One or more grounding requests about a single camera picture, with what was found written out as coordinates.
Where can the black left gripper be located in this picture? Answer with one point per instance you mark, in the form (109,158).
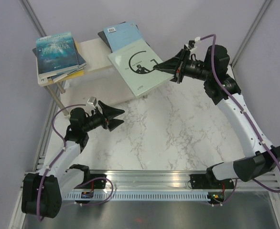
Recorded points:
(109,112)

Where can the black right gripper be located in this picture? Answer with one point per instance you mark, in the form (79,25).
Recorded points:
(176,65)

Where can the white book black circle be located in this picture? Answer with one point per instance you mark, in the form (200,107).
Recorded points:
(135,63)

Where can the yellow Little Prince book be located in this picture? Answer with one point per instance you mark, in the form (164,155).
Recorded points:
(81,66)

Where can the light blue thin booklet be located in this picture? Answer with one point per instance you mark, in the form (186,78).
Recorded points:
(123,35)

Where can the navy blue hardcover book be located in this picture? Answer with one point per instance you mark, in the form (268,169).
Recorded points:
(57,62)

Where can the black gold emblem book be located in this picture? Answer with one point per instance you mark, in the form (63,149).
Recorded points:
(104,39)

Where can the teal ocean cover book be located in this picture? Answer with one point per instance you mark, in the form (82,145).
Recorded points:
(61,39)

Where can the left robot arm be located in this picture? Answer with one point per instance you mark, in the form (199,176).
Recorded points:
(44,190)

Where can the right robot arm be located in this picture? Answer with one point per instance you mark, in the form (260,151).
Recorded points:
(261,155)

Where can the white two-tier shelf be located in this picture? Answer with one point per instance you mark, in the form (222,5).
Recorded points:
(99,79)

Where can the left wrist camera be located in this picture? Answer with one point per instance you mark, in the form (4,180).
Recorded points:
(91,102)

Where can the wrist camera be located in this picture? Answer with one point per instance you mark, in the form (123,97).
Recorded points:
(191,46)
(91,102)

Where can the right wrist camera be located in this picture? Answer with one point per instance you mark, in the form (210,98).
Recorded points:
(191,46)

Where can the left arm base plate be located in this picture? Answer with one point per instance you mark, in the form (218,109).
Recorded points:
(97,182)

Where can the aluminium frame rail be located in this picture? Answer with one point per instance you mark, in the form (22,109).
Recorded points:
(149,180)

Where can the white slotted cable duct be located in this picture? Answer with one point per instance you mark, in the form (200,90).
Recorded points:
(99,195)

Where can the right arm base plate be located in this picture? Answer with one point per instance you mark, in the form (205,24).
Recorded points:
(200,181)

